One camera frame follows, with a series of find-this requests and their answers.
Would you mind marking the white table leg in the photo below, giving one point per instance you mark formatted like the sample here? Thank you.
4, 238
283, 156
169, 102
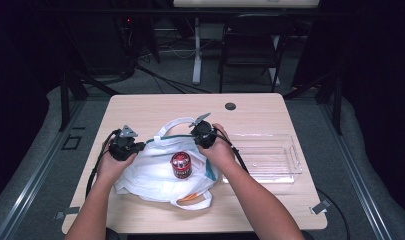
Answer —
197, 53

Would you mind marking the white tote bag green patches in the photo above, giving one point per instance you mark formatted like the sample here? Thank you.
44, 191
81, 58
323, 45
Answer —
150, 176

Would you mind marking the black folding chair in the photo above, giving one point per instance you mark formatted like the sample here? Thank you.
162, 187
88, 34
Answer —
253, 46

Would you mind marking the red metal can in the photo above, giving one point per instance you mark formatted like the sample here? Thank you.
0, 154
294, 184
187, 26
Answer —
181, 165

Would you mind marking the aluminium floor rail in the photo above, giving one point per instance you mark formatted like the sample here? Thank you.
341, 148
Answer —
33, 176
356, 180

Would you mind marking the person's left hand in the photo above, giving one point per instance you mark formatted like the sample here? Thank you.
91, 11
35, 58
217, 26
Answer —
111, 170

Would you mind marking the grey tape piece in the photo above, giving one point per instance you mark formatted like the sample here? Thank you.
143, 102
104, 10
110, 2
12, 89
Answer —
320, 207
68, 212

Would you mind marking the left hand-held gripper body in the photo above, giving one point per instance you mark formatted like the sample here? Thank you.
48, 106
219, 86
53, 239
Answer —
121, 148

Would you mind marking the round black table grommet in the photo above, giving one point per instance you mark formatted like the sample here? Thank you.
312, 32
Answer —
230, 106

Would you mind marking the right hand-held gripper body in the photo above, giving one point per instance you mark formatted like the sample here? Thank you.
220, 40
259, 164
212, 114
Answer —
203, 135

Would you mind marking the clear plastic tray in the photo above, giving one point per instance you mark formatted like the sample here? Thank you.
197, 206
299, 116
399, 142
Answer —
273, 156

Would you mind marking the person's right hand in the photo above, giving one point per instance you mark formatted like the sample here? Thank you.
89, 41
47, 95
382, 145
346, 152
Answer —
221, 151

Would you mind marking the black metal stand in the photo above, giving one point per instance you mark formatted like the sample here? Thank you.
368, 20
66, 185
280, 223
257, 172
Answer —
65, 100
336, 100

